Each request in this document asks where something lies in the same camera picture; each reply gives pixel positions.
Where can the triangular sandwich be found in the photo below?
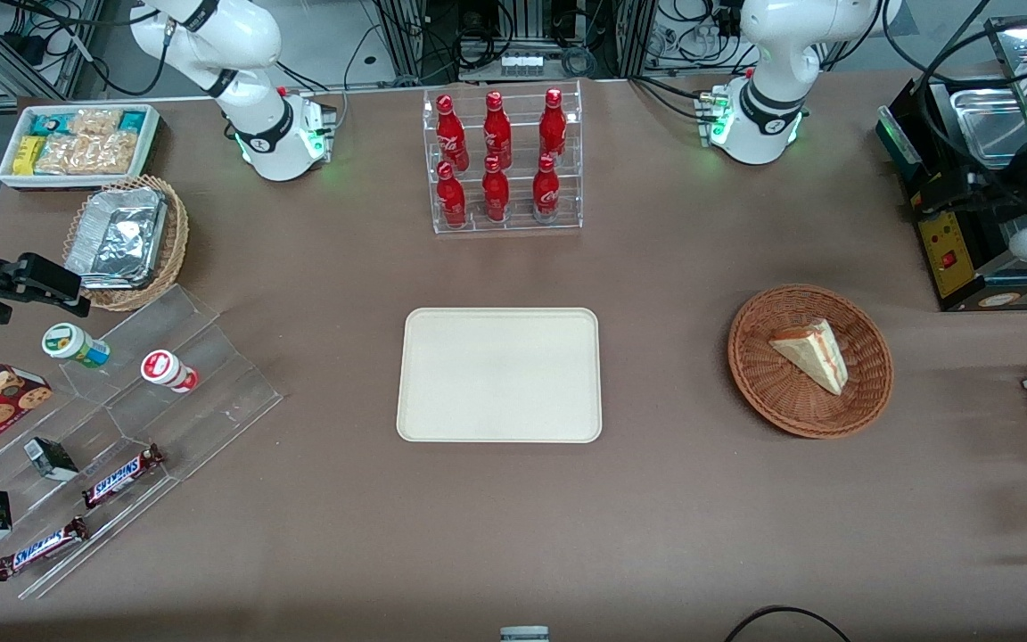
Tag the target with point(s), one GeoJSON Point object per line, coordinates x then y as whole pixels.
{"type": "Point", "coordinates": [812, 352]}

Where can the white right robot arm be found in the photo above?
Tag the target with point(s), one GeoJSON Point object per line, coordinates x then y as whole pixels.
{"type": "Point", "coordinates": [210, 36]}

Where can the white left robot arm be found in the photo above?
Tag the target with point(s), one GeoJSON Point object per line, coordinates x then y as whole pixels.
{"type": "Point", "coordinates": [772, 45]}

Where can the aluminium foil tray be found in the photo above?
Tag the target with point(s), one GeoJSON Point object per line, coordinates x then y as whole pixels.
{"type": "Point", "coordinates": [117, 236]}

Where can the light wicker basket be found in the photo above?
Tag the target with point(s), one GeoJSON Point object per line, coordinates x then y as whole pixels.
{"type": "Point", "coordinates": [176, 232]}

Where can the cream plastic tray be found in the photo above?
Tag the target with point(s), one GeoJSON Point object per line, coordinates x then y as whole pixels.
{"type": "Point", "coordinates": [496, 374]}

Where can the brown wicker basket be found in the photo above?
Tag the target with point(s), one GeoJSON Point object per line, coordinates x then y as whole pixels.
{"type": "Point", "coordinates": [790, 401]}

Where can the green label yogurt cup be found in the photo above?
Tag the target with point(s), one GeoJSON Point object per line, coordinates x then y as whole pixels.
{"type": "Point", "coordinates": [72, 344]}

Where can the white plastic snack bin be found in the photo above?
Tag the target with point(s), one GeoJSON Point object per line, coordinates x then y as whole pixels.
{"type": "Point", "coordinates": [77, 182]}

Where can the red label yogurt cup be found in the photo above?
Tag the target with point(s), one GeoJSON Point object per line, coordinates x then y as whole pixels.
{"type": "Point", "coordinates": [166, 369]}

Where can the yellow snack packet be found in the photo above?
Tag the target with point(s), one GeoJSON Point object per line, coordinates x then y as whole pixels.
{"type": "Point", "coordinates": [28, 154]}

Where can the clear bag of crackers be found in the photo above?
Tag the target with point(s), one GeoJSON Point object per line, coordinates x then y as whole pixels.
{"type": "Point", "coordinates": [90, 154]}
{"type": "Point", "coordinates": [96, 122]}

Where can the teal snack packet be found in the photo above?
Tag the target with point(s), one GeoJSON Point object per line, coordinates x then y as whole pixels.
{"type": "Point", "coordinates": [52, 125]}
{"type": "Point", "coordinates": [132, 121]}

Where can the clear acrylic tiered shelf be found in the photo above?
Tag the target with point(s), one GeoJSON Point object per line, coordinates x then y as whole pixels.
{"type": "Point", "coordinates": [210, 401]}

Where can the snickers chocolate bar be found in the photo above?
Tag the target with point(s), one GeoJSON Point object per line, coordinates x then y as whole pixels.
{"type": "Point", "coordinates": [41, 548]}
{"type": "Point", "coordinates": [121, 475]}

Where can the red cola bottle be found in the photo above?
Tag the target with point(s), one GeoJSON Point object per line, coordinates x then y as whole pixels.
{"type": "Point", "coordinates": [496, 194]}
{"type": "Point", "coordinates": [546, 192]}
{"type": "Point", "coordinates": [497, 134]}
{"type": "Point", "coordinates": [553, 129]}
{"type": "Point", "coordinates": [451, 138]}
{"type": "Point", "coordinates": [451, 201]}

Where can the clear acrylic bottle rack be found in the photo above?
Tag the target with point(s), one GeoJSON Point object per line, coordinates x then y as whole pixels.
{"type": "Point", "coordinates": [522, 227]}

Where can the white power strip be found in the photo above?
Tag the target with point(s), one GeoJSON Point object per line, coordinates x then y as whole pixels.
{"type": "Point", "coordinates": [521, 64]}

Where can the grey device at table edge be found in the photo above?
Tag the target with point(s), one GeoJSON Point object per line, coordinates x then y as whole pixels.
{"type": "Point", "coordinates": [524, 635]}

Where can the black hot food display case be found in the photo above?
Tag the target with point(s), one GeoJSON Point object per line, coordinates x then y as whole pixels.
{"type": "Point", "coordinates": [946, 250]}

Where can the steel food pan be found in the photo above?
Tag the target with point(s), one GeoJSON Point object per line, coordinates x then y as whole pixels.
{"type": "Point", "coordinates": [986, 125]}

